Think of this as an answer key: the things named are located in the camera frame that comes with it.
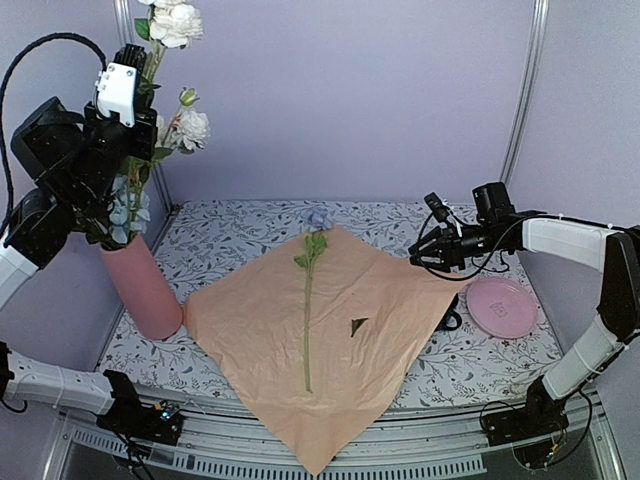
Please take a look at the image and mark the small blue flower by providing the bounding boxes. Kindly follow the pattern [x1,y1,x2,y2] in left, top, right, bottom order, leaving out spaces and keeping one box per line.
[294,207,333,393]

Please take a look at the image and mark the right aluminium frame post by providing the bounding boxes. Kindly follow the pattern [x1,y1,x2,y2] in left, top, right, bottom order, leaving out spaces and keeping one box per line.
[500,0,550,185]

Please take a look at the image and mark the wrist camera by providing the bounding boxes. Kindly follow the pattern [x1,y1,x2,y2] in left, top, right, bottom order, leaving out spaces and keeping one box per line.
[94,44,147,128]
[424,192,462,236]

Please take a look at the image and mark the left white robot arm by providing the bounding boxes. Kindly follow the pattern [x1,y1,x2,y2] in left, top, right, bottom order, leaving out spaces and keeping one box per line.
[1,32,157,434]

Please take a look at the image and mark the dark blue mug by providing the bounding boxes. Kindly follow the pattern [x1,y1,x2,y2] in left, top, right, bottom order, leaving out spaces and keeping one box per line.
[436,295,462,331]

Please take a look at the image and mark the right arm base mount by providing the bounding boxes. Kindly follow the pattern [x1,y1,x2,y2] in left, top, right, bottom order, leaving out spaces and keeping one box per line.
[479,400,569,470]

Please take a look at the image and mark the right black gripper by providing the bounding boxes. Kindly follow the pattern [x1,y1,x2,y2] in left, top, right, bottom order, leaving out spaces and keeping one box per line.
[410,222,506,273]

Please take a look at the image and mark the left aluminium frame post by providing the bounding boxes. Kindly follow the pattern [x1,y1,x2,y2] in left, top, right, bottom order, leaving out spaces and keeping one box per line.
[112,0,174,213]

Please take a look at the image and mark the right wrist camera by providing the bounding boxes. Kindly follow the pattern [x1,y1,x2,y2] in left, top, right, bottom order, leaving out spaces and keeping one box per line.
[424,192,462,236]

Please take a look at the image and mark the green paper bouquet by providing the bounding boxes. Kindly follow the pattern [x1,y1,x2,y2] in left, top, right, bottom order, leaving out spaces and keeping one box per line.
[184,227,461,475]

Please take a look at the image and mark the pink plate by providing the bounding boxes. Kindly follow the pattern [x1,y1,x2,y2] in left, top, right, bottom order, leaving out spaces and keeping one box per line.
[466,277,538,339]

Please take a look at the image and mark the blue hydrangea flower bunch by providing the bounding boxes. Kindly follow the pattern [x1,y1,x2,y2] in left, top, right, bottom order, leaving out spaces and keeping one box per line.
[85,175,151,251]

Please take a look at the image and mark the aluminium front rail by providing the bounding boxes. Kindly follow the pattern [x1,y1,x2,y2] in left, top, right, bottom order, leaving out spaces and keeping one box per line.
[42,389,627,479]

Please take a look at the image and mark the loose dark green leaf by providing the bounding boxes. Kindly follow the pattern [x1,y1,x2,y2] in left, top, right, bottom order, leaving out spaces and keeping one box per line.
[350,317,369,338]

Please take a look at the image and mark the aluminium frame post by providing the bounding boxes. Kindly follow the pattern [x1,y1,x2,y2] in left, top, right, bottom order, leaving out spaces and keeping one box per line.
[500,0,550,185]
[112,0,174,213]

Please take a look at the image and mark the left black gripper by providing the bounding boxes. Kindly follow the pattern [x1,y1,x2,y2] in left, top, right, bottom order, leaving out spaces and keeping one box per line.
[64,88,157,207]

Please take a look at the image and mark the white flower leafy stems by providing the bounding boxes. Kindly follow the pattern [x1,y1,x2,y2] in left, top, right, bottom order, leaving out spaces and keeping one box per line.
[125,88,210,241]

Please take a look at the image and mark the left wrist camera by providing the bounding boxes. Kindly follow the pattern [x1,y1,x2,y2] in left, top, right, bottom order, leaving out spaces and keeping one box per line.
[94,44,147,128]

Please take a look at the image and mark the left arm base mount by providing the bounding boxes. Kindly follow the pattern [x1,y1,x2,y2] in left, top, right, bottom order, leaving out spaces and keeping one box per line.
[96,392,184,446]

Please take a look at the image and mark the floral patterned table mat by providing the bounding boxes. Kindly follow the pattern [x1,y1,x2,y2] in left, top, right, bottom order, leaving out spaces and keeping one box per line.
[97,200,561,409]

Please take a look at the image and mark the pink cylindrical vase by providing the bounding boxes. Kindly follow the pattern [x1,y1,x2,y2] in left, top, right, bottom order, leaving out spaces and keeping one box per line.
[100,236,183,340]

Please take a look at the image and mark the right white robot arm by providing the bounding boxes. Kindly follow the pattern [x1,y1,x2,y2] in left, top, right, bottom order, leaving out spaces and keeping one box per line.
[409,181,639,436]

